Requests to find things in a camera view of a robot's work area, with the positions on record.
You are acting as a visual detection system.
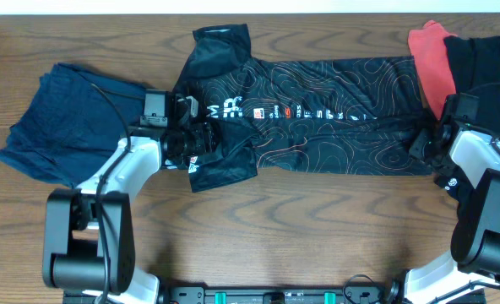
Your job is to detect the red orange garment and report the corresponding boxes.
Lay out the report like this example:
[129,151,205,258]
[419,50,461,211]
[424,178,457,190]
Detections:
[407,20,456,120]

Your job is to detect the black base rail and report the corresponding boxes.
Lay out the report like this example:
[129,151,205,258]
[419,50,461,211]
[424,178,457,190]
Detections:
[62,274,486,304]

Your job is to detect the black patterned cycling jersey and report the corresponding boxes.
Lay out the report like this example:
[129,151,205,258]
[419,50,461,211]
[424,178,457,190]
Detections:
[174,24,433,192]

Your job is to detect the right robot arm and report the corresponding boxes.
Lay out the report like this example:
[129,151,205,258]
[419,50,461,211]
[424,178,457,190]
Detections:
[395,122,500,303]

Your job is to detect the plain black t-shirt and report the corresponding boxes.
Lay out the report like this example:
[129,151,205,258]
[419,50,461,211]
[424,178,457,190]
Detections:
[433,35,500,204]

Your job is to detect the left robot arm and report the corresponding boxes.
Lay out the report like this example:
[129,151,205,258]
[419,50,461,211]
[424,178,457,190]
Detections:
[42,91,215,303]

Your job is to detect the folded navy blue garment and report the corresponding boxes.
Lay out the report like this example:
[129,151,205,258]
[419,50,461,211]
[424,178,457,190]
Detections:
[0,62,145,187]

